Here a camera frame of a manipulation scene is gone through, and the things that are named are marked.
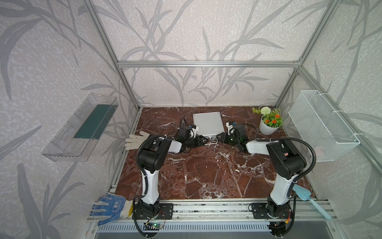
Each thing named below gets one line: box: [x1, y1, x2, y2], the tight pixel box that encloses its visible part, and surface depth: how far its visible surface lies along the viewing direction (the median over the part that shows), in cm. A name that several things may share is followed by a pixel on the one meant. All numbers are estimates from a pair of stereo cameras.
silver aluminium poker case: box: [192, 111, 225, 146], surface depth 105 cm
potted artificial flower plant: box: [251, 106, 284, 136], surface depth 99 cm
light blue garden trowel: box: [292, 184, 332, 221], surface depth 79 cm
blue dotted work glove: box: [89, 192, 127, 227], surface depth 77 cm
